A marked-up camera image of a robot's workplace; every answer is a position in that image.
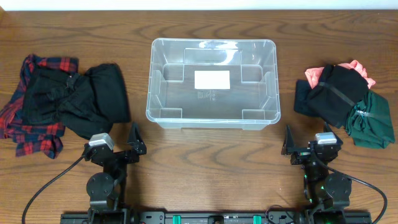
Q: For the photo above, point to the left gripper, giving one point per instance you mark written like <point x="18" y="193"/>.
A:
<point x="119" y="156"/>

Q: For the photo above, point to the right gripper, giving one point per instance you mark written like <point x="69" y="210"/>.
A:
<point x="302" y="154"/>

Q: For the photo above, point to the black trousers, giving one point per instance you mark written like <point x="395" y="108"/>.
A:
<point x="87" y="104"/>

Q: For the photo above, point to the black garment with tape band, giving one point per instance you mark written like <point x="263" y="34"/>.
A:
<point x="339" y="89"/>

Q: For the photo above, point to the salmon pink garment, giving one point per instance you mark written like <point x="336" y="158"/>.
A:
<point x="313" y="74"/>

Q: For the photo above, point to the dark green garment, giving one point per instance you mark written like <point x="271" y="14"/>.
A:
<point x="369" y="122"/>

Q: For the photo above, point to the red blue plaid shirt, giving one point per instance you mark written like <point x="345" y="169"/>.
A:
<point x="38" y="138"/>

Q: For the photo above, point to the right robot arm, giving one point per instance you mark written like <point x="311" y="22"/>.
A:
<point x="327" y="192"/>

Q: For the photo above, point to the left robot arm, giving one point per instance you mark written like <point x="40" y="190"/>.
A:
<point x="107" y="188"/>

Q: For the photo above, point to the small black folded garment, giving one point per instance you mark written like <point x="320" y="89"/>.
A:
<point x="302" y="89"/>

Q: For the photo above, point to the clear plastic storage bin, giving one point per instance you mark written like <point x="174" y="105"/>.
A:
<point x="251" y="103"/>

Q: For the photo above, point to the white label in bin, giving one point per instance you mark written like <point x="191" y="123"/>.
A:
<point x="212" y="80"/>

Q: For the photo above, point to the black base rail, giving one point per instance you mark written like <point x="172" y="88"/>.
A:
<point x="271" y="216"/>

